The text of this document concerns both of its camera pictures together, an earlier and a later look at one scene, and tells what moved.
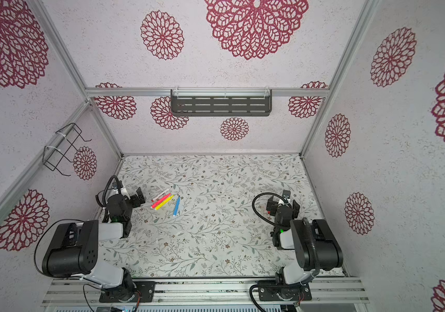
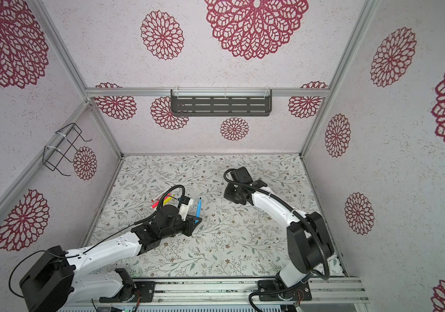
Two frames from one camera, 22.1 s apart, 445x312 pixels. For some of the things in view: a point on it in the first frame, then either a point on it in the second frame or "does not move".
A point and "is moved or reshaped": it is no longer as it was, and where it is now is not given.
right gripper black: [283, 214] -> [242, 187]
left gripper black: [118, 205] -> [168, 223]
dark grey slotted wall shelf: [218, 103] does not move
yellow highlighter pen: [165, 201] does not move
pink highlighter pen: [161, 200] does not move
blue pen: [176, 206] is moved or reshaped
